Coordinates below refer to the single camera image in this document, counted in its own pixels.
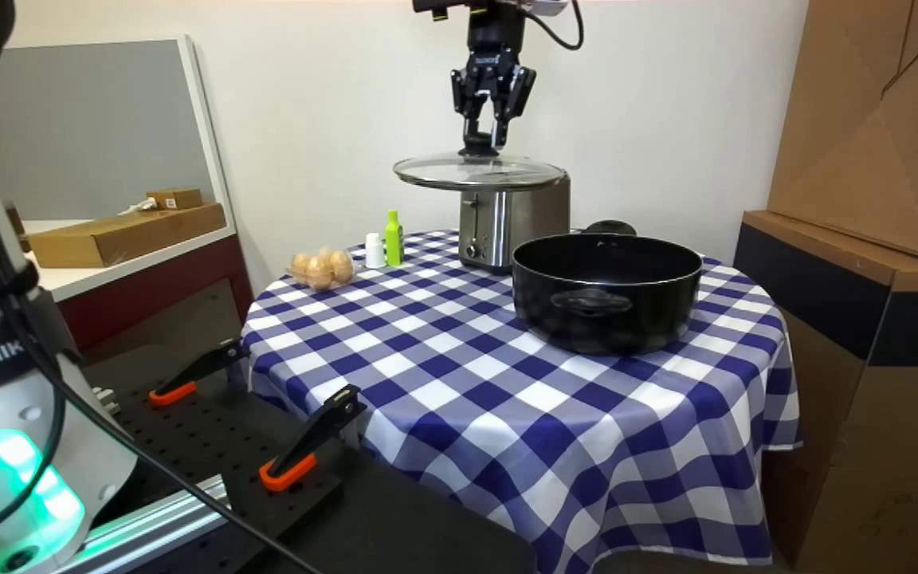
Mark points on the grey partition panel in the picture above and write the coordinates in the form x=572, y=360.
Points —
x=87, y=131

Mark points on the aluminium profile rail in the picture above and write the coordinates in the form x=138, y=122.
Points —
x=151, y=530

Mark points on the small white bottle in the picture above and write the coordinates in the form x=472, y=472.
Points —
x=372, y=250

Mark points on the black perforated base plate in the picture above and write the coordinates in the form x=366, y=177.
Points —
x=214, y=436

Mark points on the flat cardboard box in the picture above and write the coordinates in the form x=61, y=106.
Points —
x=125, y=238

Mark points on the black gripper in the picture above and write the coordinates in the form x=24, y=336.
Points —
x=494, y=40

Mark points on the white desk red front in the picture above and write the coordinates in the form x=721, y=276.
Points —
x=151, y=291

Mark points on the green plastic bottle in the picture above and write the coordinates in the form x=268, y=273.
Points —
x=394, y=242

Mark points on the large cardboard box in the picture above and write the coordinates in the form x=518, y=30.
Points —
x=885, y=116

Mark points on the glass pot lid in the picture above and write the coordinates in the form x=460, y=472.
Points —
x=480, y=173

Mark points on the silver metal pot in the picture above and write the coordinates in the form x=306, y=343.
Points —
x=502, y=228

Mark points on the small cardboard piece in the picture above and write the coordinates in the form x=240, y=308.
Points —
x=174, y=199

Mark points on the brown egg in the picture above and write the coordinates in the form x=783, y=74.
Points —
x=299, y=267
x=341, y=267
x=318, y=273

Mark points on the blue white checkered tablecloth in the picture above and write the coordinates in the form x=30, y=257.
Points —
x=460, y=393

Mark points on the black orange spring clamp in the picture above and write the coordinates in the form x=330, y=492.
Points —
x=311, y=442
x=191, y=374

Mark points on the black cooking pot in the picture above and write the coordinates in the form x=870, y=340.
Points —
x=606, y=298

